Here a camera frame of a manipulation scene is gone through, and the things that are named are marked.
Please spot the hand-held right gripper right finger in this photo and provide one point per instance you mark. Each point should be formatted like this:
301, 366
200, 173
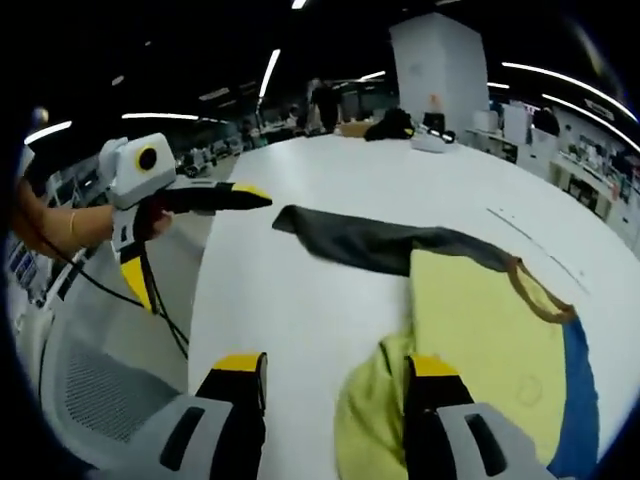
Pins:
475, 445

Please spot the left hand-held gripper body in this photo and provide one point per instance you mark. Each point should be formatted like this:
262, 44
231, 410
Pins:
135, 180

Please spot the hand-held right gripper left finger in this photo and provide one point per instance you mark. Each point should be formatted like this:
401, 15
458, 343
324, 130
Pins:
200, 435

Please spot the yellow garment grey blue sleeves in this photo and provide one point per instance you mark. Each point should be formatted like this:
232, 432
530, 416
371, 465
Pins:
475, 325

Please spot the person's left hand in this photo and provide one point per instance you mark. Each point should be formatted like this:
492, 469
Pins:
95, 227

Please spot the white mesh office chair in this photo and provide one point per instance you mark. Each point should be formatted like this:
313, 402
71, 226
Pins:
100, 390

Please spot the ceiling light strip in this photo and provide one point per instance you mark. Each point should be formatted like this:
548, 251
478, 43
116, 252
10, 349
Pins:
565, 104
270, 72
550, 74

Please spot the cardboard box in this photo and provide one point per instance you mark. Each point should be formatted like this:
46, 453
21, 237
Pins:
355, 130

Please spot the black backpack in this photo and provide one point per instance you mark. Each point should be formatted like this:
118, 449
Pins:
390, 125

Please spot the white soft pouch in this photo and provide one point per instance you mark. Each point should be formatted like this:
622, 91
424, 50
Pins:
425, 144

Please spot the small orange paper note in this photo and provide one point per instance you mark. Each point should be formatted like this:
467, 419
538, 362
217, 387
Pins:
435, 103

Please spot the white square pillar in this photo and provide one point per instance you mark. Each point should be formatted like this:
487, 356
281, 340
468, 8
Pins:
440, 60

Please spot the long white counter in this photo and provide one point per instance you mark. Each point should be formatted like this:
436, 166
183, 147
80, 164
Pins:
560, 170

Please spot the tall white cabinet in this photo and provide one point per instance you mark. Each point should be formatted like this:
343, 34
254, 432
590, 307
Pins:
515, 122

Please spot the ceiling air vent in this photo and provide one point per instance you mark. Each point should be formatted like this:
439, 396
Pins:
599, 109

